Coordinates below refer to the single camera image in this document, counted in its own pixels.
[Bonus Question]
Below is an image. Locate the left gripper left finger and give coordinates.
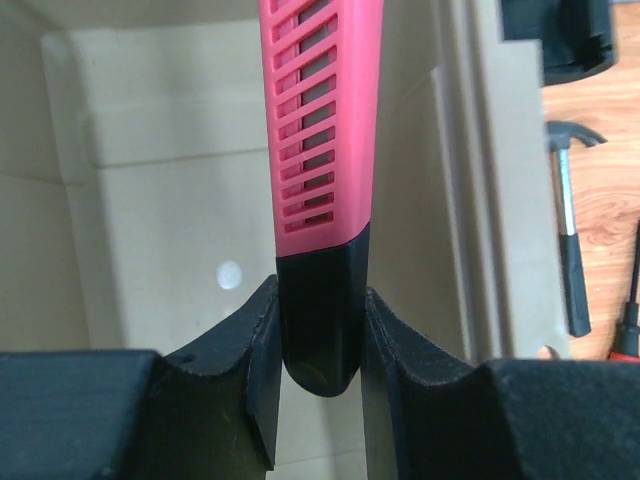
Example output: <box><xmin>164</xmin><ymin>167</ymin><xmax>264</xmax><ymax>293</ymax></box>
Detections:
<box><xmin>1</xmin><ymin>277</ymin><xmax>281</xmax><ymax>479</ymax></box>

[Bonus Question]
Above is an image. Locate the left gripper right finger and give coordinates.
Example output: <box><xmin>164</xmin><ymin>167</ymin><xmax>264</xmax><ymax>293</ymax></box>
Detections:
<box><xmin>361</xmin><ymin>290</ymin><xmax>639</xmax><ymax>479</ymax></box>

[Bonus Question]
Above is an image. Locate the tan plastic tool box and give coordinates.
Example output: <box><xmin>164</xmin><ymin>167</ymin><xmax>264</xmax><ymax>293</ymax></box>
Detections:
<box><xmin>1</xmin><ymin>1</ymin><xmax>615</xmax><ymax>479</ymax></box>

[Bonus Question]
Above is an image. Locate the red handled screwdriver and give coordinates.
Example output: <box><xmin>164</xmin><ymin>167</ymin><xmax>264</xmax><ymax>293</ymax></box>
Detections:
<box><xmin>607</xmin><ymin>226</ymin><xmax>640</xmax><ymax>363</ymax></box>

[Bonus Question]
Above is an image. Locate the black handled claw hammer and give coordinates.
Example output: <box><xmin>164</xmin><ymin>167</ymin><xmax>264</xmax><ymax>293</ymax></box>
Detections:
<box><xmin>546</xmin><ymin>120</ymin><xmax>607</xmax><ymax>338</ymax></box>

